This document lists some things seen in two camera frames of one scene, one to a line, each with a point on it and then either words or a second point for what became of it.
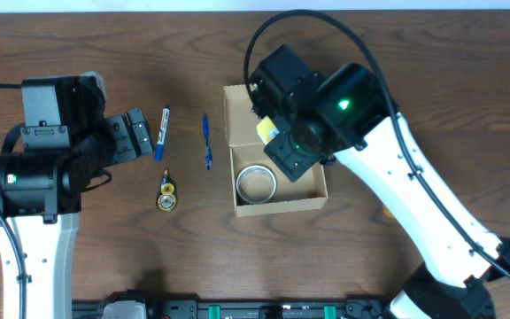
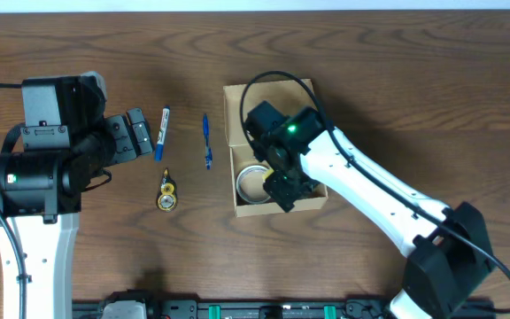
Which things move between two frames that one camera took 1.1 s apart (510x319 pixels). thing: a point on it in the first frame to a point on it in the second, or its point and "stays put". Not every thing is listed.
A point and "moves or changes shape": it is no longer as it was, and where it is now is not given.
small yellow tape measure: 166,198 stays put
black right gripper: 287,153 to 279,188
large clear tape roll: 256,184 stays put
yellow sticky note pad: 266,130 moves or changes shape
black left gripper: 119,138 stays put
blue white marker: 162,136 stays put
